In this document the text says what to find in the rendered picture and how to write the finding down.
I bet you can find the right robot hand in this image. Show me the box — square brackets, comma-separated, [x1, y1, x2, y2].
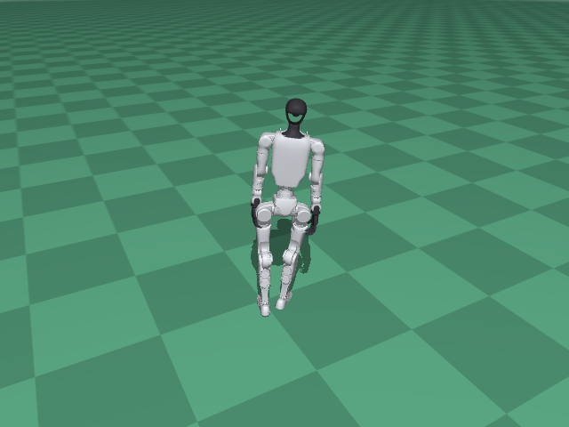
[305, 205, 320, 235]

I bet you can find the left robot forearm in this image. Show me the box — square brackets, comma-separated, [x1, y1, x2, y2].
[251, 164, 265, 203]

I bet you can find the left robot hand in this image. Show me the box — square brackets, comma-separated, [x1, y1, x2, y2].
[251, 198, 262, 228]

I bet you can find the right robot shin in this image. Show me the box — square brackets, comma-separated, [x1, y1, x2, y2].
[280, 253, 299, 300]

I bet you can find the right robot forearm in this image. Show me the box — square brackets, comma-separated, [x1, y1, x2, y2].
[310, 173, 324, 212]

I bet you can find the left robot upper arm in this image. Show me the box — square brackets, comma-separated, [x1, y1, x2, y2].
[257, 132, 276, 175]

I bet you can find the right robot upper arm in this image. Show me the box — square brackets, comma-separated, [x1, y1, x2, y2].
[309, 137, 325, 183]

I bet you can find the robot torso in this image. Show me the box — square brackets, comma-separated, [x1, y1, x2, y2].
[271, 128, 311, 217]

